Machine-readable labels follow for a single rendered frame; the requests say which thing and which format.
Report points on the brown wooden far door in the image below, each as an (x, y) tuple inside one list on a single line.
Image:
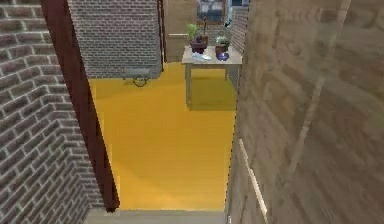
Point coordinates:
[(176, 30)]

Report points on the grey wooden side table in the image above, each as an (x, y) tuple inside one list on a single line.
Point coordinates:
[(213, 62)]

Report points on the dark red door frame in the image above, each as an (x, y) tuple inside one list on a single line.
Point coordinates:
[(80, 100)]

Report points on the brown pot green plant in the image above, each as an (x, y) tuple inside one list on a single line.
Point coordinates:
[(221, 46)]

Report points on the framed window with dark panes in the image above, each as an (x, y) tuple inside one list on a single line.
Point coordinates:
[(211, 11)]

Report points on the dark purple pot plant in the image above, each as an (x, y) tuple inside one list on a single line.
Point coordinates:
[(198, 42)]

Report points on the pale blue flat dish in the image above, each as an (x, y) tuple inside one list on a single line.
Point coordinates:
[(202, 57)]

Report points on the brown wooden room door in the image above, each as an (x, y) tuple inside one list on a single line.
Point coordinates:
[(310, 113)]

